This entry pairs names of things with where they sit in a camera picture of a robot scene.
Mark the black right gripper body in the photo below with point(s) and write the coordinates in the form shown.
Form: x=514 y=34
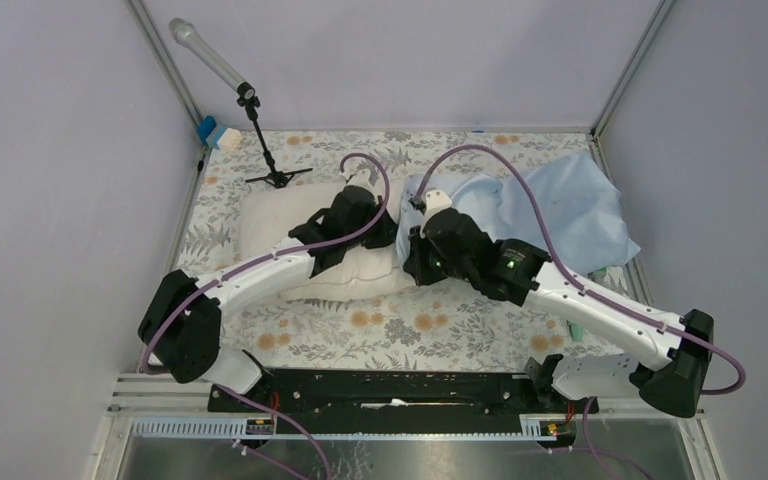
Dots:
x=430 y=267

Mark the black microphone tripod stand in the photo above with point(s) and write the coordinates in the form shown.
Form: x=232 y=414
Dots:
x=274 y=177

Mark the light blue pillowcase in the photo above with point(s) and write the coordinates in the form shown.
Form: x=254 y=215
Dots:
x=579 y=206

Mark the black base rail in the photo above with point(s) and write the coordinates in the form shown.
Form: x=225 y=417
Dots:
x=402 y=402

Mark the silver microphone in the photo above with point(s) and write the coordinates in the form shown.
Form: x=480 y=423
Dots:
x=186 y=35

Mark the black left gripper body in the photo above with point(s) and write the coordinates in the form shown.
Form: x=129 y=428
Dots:
x=375 y=236

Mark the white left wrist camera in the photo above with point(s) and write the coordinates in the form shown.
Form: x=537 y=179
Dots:
x=363 y=178

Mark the floral patterned bed sheet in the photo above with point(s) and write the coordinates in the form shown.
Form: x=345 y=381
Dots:
x=445 y=327

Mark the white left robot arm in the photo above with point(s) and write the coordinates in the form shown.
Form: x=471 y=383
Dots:
x=181 y=328

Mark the teal green cylindrical tool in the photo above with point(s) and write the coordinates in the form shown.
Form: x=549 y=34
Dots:
x=612 y=278

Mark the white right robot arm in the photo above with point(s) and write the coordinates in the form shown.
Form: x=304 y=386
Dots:
x=665 y=359

